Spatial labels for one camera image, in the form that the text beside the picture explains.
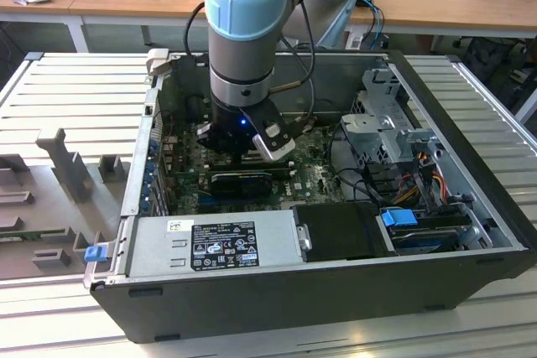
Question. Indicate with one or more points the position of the green RAM stick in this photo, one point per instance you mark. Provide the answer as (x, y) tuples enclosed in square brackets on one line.
[(281, 169)]

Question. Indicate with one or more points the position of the green motherboard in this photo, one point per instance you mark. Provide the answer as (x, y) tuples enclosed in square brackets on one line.
[(310, 173)]

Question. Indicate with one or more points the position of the grey plastic case latch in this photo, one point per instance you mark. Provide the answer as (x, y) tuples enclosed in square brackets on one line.
[(157, 60)]

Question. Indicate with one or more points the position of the silver metal latch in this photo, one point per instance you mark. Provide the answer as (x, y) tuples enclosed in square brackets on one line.
[(304, 238)]

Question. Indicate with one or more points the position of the grey power supply with label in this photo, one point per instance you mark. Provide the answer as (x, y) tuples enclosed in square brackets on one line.
[(151, 249)]

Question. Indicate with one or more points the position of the silver metal drive cage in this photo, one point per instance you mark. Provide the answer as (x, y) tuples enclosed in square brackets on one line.
[(369, 123)]

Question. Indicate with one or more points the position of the black plastic shroud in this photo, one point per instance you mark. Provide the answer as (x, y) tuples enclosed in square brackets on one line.
[(335, 232)]

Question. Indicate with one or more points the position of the blue plastic case latch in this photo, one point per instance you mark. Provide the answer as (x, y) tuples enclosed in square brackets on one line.
[(94, 254)]

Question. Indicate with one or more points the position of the black open PC case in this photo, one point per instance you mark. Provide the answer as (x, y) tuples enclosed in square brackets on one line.
[(251, 312)]

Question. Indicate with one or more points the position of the blue disk carrier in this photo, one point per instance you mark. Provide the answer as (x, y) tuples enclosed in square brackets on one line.
[(396, 217)]

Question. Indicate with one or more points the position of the grey parts rack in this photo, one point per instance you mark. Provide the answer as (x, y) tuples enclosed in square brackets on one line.
[(54, 207)]

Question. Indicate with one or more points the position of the hard disk drive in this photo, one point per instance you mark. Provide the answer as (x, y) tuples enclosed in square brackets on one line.
[(423, 240)]

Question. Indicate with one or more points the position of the green circuit board in rack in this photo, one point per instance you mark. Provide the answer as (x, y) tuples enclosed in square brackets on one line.
[(21, 237)]

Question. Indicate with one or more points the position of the black office chair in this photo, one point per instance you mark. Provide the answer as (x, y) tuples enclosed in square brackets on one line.
[(491, 64)]

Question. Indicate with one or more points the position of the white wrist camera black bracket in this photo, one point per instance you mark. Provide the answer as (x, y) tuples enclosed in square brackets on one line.
[(274, 148)]

